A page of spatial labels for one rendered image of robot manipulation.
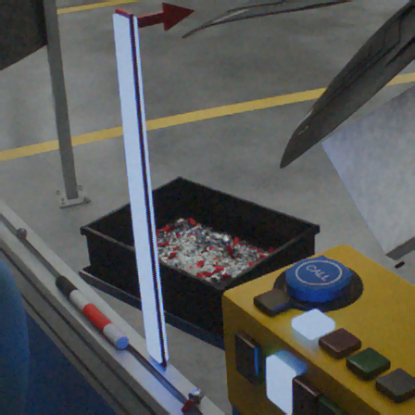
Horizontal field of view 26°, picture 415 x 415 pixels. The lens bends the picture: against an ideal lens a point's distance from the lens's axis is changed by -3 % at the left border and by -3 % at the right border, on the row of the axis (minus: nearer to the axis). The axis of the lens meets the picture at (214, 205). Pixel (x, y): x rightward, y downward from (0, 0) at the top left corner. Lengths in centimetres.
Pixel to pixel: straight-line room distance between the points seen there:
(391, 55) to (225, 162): 230
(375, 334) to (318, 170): 271
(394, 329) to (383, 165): 39
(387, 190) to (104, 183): 238
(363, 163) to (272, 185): 222
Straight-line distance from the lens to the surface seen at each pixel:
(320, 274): 56
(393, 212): 89
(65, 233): 293
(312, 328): 52
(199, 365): 229
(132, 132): 74
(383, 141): 91
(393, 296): 56
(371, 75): 104
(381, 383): 48
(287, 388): 52
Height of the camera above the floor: 137
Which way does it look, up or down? 27 degrees down
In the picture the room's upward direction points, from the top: 3 degrees counter-clockwise
